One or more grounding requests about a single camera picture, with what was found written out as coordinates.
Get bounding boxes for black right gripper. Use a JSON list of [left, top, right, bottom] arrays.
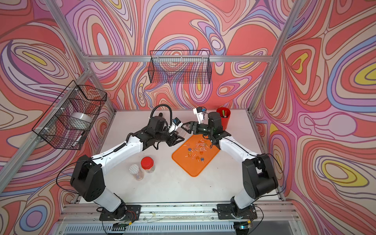
[[181, 121, 213, 136]]

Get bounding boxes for candies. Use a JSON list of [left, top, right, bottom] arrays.
[[183, 140, 209, 163]]

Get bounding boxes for red lid jar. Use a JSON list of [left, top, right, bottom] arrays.
[[141, 157, 155, 173]]

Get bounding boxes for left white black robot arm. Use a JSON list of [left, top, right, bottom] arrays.
[[70, 116, 184, 220]]

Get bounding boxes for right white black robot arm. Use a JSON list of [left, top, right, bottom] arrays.
[[182, 107, 278, 218]]

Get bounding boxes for white lid jar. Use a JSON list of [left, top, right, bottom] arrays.
[[129, 164, 144, 181]]

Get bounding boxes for orange plastic tray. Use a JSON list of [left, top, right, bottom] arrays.
[[171, 135, 220, 177]]

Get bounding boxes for red cup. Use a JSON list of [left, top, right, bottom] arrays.
[[216, 107, 231, 130]]

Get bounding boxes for black marker in basket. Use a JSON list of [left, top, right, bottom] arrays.
[[76, 131, 87, 145]]

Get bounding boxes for white roll in basket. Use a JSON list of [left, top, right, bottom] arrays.
[[68, 112, 93, 130]]

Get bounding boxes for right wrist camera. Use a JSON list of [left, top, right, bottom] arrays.
[[193, 107, 207, 124]]

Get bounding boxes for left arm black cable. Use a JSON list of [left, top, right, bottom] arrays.
[[149, 104, 173, 124]]

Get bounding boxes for back black wire basket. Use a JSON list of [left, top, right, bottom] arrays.
[[147, 50, 212, 84]]

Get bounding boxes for black wire basket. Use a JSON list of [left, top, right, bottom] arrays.
[[147, 50, 212, 84], [32, 81, 107, 150]]

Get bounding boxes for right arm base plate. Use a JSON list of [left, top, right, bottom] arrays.
[[213, 203, 258, 221]]

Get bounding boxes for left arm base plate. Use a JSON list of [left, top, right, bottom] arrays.
[[99, 205, 142, 222]]

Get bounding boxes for left black wire basket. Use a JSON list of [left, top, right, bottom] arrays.
[[32, 81, 107, 150]]

